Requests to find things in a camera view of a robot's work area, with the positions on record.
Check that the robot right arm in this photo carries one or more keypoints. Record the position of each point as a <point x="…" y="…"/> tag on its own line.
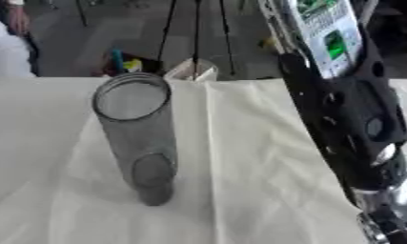
<point x="345" y="120"/>

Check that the grey glass cylinder vase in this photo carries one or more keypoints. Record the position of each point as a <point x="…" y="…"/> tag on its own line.
<point x="135" y="136"/>

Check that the clear plastic container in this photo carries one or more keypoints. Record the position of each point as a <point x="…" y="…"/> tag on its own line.
<point x="191" y="71"/>

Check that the black tripod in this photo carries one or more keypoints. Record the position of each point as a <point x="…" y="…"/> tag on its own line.
<point x="196" y="35"/>

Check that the dark bag with colourful items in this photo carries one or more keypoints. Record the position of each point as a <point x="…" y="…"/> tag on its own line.
<point x="126" y="64"/>

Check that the person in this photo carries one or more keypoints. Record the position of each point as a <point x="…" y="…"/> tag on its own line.
<point x="6" y="44"/>

